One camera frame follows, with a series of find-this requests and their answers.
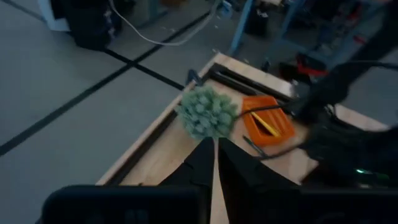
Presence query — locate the dark green crayon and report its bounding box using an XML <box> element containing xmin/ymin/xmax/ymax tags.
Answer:
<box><xmin>241</xmin><ymin>134</ymin><xmax>269</xmax><ymax>159</ymax></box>

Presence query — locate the red and black floor tool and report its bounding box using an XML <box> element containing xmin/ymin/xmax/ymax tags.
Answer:
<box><xmin>279</xmin><ymin>52</ymin><xmax>330</xmax><ymax>79</ymax></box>

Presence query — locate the orange plastic slotted bin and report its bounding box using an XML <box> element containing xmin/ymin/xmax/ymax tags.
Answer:
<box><xmin>241</xmin><ymin>95</ymin><xmax>296</xmax><ymax>147</ymax></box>

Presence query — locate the grey desk leg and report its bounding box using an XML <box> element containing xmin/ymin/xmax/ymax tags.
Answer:
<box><xmin>229</xmin><ymin>0</ymin><xmax>312</xmax><ymax>58</ymax></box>

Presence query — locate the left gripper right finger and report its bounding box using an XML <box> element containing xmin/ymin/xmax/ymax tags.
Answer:
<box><xmin>218</xmin><ymin>138</ymin><xmax>300</xmax><ymax>224</ymax></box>

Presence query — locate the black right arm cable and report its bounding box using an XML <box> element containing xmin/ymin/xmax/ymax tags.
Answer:
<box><xmin>238</xmin><ymin>104</ymin><xmax>308</xmax><ymax>161</ymax></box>

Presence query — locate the black equipment case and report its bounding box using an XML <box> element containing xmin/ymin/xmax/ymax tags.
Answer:
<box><xmin>63</xmin><ymin>0</ymin><xmax>123</xmax><ymax>51</ymax></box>

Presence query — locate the white floor cable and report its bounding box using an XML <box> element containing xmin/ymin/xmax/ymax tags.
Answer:
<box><xmin>108</xmin><ymin>0</ymin><xmax>222</xmax><ymax>47</ymax></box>

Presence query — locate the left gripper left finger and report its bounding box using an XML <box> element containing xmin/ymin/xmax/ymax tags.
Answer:
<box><xmin>160</xmin><ymin>137</ymin><xmax>216</xmax><ymax>224</ymax></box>

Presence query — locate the green artificial potted plant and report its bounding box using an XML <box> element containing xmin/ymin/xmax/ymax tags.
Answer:
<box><xmin>175</xmin><ymin>85</ymin><xmax>241</xmax><ymax>141</ymax></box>

